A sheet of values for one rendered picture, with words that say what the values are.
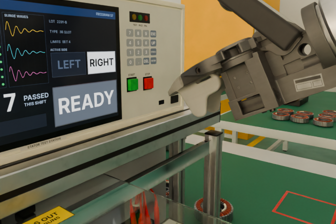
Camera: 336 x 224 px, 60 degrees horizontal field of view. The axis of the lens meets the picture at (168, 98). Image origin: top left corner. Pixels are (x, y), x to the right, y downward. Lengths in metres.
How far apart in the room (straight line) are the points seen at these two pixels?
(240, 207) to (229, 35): 3.20
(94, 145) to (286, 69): 0.25
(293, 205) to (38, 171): 0.83
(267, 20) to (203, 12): 3.88
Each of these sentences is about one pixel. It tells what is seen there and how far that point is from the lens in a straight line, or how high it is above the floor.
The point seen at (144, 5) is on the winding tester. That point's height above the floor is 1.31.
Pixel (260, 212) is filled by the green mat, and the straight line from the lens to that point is 0.98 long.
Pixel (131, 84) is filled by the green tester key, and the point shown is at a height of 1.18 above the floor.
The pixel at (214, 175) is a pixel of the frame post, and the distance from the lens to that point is 0.68.
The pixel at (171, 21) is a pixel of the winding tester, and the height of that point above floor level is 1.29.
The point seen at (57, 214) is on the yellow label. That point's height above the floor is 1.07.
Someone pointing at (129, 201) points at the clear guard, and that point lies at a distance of 0.36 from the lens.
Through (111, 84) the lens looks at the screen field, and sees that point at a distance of 0.44.
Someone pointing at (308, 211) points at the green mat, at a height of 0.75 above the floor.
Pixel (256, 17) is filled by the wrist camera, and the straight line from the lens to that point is 0.33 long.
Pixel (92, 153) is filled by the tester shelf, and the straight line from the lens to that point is 0.40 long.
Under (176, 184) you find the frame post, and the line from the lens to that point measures 0.75.
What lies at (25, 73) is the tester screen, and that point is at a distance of 0.36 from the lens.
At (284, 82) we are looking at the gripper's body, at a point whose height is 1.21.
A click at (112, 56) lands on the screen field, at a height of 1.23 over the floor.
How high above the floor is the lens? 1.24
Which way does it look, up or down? 10 degrees down
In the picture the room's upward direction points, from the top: straight up
